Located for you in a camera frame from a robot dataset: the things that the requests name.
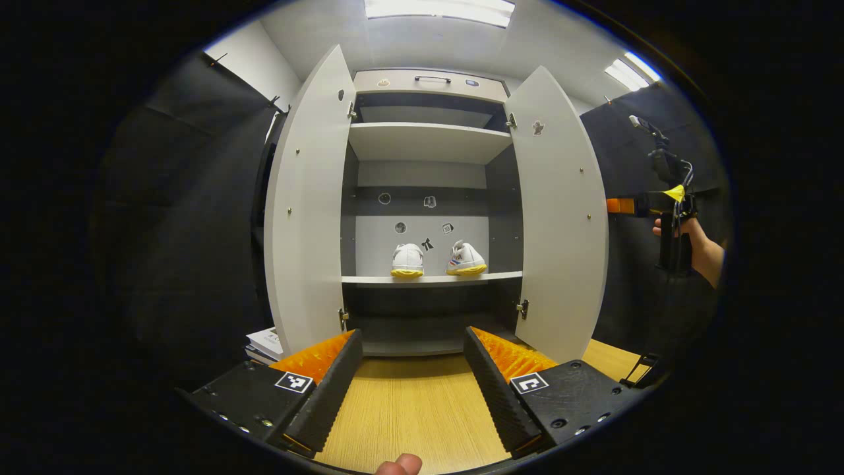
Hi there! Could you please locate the white shoe cabinet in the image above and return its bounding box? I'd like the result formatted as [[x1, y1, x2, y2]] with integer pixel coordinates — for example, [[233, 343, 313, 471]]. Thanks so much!
[[264, 44, 609, 365]]

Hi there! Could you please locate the white shoe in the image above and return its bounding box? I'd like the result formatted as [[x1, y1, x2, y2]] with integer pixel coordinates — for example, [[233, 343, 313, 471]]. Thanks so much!
[[446, 240, 488, 276], [390, 243, 425, 279]]

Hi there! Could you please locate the white cabinet drawer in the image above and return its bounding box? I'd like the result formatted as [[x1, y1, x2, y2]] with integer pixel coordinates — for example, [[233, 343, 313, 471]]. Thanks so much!
[[353, 69, 510, 105]]

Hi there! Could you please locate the ceiling light panel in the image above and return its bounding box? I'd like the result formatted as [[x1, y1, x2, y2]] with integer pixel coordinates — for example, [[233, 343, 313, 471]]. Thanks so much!
[[365, 0, 516, 28], [605, 51, 662, 92]]

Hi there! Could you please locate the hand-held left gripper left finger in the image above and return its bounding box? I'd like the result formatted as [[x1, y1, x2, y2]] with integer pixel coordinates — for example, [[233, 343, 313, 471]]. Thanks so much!
[[177, 329, 364, 457]]

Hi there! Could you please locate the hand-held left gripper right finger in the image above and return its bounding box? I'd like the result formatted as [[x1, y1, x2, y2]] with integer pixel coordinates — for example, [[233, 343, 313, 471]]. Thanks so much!
[[463, 325, 651, 460]]

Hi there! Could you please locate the white cabinet door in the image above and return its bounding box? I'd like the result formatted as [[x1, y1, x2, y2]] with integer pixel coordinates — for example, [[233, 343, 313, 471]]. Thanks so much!
[[504, 65, 609, 365], [264, 44, 358, 357]]

